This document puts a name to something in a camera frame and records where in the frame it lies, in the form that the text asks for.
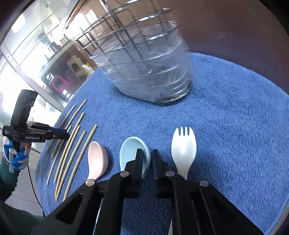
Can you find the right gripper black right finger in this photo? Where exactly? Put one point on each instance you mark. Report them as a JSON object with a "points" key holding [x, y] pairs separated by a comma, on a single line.
{"points": [[164, 179]]}

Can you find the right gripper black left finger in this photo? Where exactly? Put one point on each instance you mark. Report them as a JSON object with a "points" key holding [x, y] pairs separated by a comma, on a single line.
{"points": [[132, 182]]}

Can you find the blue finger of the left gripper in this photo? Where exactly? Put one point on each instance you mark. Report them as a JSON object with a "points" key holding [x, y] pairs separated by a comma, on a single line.
{"points": [[59, 134]]}

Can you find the light blue ceramic spoon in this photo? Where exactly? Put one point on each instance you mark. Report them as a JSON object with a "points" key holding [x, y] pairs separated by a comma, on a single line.
{"points": [[128, 152]]}

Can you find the green sleeve left forearm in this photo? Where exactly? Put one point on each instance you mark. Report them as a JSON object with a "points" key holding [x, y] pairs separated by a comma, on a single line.
{"points": [[14, 221]]}

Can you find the left hand blue white glove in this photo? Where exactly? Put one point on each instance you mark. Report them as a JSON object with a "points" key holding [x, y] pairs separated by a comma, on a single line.
{"points": [[16, 160]]}

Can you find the beige chopstick far left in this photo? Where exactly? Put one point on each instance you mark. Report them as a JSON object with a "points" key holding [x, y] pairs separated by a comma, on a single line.
{"points": [[61, 125]]}

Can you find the white plastic spork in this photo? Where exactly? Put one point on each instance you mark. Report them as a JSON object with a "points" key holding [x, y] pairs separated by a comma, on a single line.
{"points": [[183, 150]]}

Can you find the pink ceramic spoon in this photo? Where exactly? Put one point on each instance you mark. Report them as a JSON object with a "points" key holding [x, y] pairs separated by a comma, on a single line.
{"points": [[97, 160]]}

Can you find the cream cat house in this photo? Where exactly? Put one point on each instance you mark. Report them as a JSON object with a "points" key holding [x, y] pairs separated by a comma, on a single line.
{"points": [[76, 65]]}

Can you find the clear plastic utensil holder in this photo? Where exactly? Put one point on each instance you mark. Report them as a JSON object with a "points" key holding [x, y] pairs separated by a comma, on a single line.
{"points": [[169, 81]]}

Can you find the wire utensil rack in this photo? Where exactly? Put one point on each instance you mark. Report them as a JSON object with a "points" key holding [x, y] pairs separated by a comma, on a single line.
{"points": [[127, 36]]}

